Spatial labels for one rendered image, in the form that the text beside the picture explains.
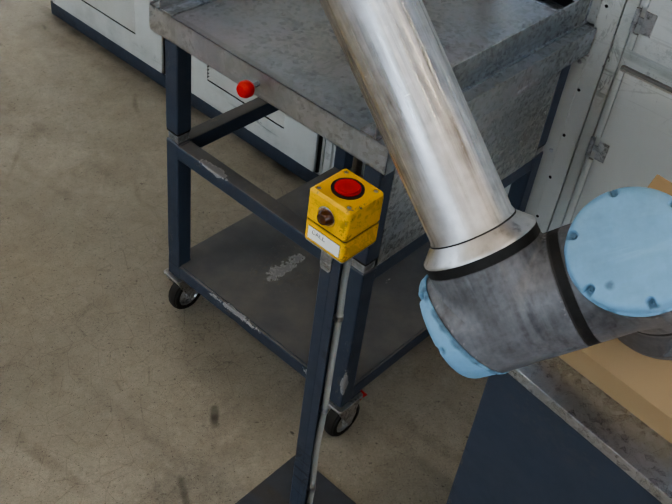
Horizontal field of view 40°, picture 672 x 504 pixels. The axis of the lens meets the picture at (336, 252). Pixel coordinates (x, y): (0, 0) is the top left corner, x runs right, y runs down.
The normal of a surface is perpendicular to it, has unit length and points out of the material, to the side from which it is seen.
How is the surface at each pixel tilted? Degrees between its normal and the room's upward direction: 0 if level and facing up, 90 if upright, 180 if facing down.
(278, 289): 0
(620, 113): 90
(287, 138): 90
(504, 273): 57
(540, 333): 82
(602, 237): 43
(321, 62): 0
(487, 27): 0
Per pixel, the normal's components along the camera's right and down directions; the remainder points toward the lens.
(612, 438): 0.11, -0.74
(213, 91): -0.67, 0.44
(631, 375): -0.47, -0.22
